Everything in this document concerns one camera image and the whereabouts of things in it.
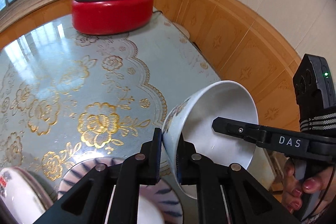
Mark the red electric cooking pot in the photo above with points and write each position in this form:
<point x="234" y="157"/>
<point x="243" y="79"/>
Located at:
<point x="111" y="17"/>

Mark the red bowl white inside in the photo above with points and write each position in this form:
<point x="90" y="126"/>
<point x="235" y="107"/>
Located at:
<point x="148" y="212"/>

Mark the floral glass table cover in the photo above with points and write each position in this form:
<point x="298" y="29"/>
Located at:
<point x="67" y="97"/>

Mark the person right hand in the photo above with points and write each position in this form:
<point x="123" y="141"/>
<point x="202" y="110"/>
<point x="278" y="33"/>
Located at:
<point x="293" y="189"/>

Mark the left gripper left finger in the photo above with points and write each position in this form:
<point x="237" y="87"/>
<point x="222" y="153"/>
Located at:
<point x="109" y="194"/>

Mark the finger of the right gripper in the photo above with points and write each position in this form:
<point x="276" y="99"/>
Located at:
<point x="252" y="133"/>

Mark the large blue striped bowl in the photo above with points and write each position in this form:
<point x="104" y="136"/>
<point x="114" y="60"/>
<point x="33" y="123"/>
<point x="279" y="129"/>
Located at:
<point x="161" y="194"/>

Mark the white plate red characters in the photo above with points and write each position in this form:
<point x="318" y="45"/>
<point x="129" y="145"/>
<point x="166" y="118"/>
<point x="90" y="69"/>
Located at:
<point x="22" y="194"/>

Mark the white bowl bear print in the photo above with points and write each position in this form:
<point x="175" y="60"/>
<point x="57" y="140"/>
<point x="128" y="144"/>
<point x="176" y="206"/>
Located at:
<point x="192" y="121"/>

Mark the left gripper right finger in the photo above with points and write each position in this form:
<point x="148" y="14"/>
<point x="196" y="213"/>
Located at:
<point x="227" y="194"/>

